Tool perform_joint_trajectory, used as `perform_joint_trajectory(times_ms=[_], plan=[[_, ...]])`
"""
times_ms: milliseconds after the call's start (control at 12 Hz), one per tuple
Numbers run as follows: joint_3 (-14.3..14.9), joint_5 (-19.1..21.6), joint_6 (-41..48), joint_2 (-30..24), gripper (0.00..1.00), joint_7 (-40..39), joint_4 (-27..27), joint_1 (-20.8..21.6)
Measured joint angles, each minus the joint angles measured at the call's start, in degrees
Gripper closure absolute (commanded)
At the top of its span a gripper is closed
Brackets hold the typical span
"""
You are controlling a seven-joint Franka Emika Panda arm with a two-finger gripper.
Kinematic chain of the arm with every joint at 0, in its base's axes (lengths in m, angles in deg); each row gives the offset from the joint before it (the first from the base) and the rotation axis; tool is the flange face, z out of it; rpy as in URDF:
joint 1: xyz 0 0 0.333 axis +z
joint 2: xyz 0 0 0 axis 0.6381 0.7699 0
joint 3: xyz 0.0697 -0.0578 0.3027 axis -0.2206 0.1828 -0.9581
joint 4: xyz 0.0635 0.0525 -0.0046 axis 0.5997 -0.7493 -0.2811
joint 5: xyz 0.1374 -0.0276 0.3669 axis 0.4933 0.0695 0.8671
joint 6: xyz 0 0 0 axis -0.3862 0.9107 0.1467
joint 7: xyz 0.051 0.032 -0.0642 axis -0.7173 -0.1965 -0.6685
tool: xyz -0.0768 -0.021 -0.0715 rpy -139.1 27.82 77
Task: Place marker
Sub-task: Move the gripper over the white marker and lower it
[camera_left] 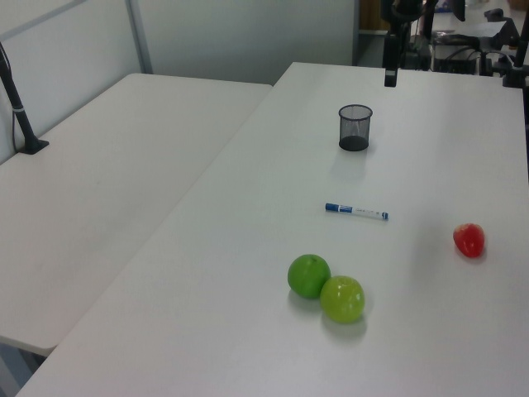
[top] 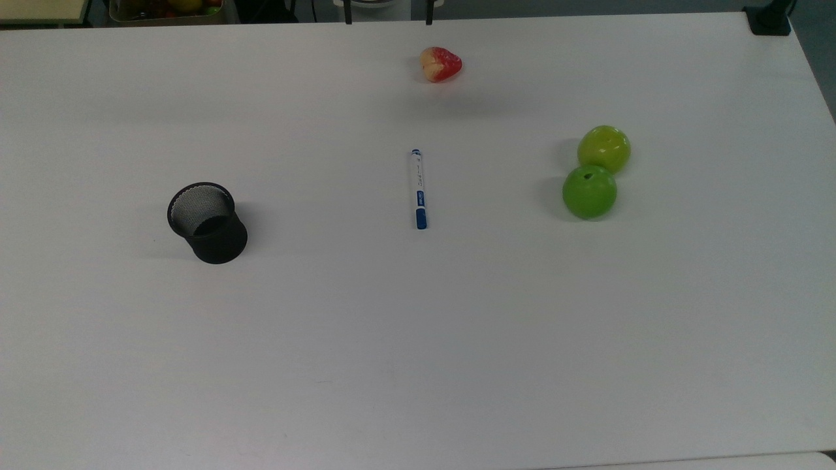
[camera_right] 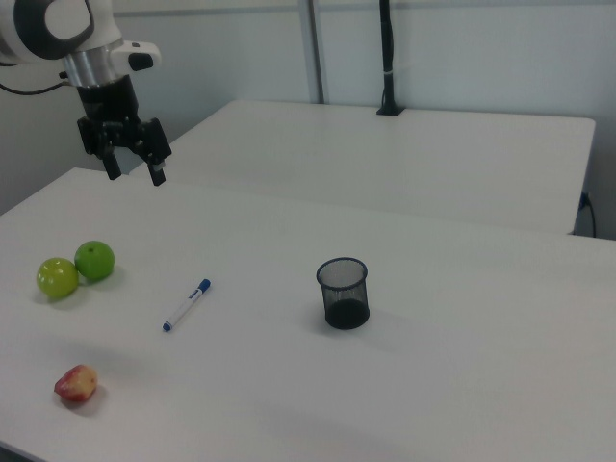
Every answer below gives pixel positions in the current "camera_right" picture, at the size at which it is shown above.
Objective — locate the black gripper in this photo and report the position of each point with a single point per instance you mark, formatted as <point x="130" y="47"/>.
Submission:
<point x="113" y="110"/>

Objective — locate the white marker with blue cap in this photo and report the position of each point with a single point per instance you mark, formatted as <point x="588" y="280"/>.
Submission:
<point x="187" y="304"/>

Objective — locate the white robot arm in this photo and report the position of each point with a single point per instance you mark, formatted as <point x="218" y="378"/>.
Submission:
<point x="58" y="29"/>

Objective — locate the dark green apple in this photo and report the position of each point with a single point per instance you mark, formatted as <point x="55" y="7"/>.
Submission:
<point x="95" y="260"/>

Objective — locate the yellow-green apple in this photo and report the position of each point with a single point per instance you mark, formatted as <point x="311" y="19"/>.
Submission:
<point x="57" y="277"/>

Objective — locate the black mesh pen cup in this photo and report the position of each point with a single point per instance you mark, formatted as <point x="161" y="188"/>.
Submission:
<point x="344" y="296"/>

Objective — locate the black pole with base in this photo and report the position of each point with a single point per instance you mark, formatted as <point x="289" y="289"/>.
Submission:
<point x="388" y="58"/>

